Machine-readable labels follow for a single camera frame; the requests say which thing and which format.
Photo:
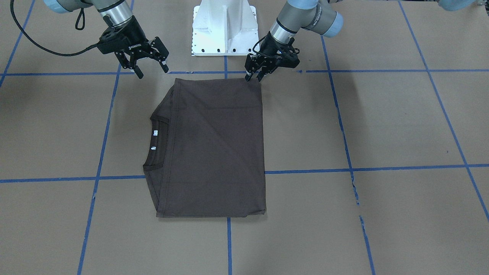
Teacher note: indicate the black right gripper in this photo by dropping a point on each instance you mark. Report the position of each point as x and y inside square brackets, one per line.
[131, 33]

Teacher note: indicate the dark brown t-shirt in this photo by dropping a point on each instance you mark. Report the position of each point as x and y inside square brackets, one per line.
[206, 155]

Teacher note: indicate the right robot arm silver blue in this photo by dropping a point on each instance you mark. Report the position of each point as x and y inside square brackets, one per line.
[113, 12]

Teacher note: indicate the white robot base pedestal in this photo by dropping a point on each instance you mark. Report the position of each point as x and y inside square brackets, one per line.
[224, 28]

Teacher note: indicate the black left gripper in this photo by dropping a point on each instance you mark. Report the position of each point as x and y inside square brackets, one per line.
[274, 46]

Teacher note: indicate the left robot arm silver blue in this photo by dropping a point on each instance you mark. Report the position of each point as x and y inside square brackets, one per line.
[314, 15]

